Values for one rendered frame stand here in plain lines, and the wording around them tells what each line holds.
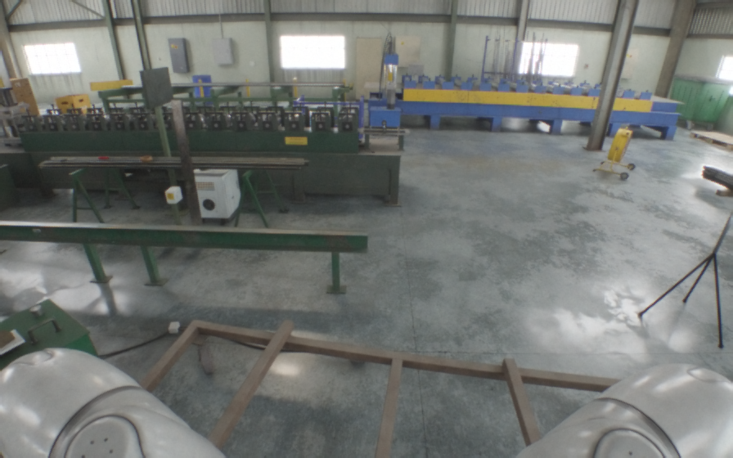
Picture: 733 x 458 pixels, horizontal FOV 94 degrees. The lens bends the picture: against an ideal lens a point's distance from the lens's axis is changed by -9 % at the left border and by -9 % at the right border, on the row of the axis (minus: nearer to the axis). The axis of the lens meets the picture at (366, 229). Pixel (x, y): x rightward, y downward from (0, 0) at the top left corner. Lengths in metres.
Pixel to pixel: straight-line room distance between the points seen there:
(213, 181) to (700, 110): 12.42
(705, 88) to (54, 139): 14.12
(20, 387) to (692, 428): 0.74
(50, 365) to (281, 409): 1.91
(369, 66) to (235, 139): 8.31
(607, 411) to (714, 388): 0.15
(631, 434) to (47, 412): 0.58
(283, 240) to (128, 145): 3.02
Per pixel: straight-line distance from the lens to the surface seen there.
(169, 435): 0.45
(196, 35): 14.49
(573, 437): 0.45
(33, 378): 0.58
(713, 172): 7.94
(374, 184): 4.67
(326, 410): 2.36
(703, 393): 0.58
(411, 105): 8.98
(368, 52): 12.59
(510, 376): 2.17
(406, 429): 2.29
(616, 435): 0.44
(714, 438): 0.56
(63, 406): 0.53
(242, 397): 2.02
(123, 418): 0.44
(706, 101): 13.57
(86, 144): 5.86
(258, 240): 3.10
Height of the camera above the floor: 1.89
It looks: 27 degrees down
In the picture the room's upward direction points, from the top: 1 degrees clockwise
